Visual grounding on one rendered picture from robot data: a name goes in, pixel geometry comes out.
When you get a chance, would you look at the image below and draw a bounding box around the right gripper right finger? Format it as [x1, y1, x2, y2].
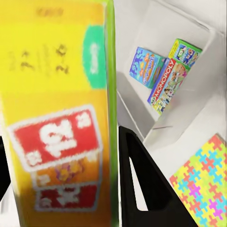
[117, 126, 198, 227]

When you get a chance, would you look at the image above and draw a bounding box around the board game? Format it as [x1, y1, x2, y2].
[129, 47, 166, 92]
[147, 38, 202, 116]
[0, 0, 120, 227]

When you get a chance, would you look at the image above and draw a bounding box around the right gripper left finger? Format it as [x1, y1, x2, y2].
[0, 135, 11, 201]

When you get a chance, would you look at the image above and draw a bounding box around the jigsaw puzzle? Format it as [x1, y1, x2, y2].
[168, 135, 227, 227]

